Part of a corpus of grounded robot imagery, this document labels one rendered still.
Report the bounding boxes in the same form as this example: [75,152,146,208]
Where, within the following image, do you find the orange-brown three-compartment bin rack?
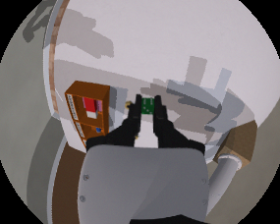
[65,81,110,147]

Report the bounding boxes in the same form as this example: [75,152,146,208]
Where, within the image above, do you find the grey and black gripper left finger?
[85,94,142,152]

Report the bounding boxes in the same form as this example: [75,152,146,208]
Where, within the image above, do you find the green die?
[141,98,154,115]

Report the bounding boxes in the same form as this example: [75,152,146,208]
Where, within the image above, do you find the pink block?
[96,100,102,112]

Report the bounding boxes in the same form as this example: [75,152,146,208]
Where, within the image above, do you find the red and white eraser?
[84,97,98,119]

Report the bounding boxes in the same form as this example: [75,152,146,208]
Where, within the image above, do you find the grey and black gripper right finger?
[153,95,205,155]

